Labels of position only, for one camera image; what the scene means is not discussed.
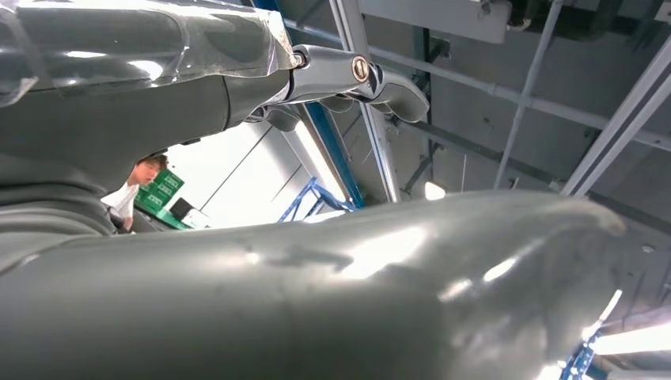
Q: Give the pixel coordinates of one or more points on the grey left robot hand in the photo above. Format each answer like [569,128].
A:
[314,304]

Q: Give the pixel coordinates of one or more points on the blue steel column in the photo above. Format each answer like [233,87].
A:
[335,157]

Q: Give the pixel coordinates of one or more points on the ceiling lamp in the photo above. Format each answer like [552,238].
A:
[434,191]

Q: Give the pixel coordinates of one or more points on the green plastic crate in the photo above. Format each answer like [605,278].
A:
[149,200]
[166,184]

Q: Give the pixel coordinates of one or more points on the person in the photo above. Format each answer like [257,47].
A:
[126,199]

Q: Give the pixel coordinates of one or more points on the grey ceiling pipe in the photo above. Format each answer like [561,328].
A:
[524,99]

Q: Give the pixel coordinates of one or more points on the ceiling light strip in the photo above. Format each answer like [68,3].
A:
[629,340]

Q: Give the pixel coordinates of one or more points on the blue metal frame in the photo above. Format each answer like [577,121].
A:
[314,196]

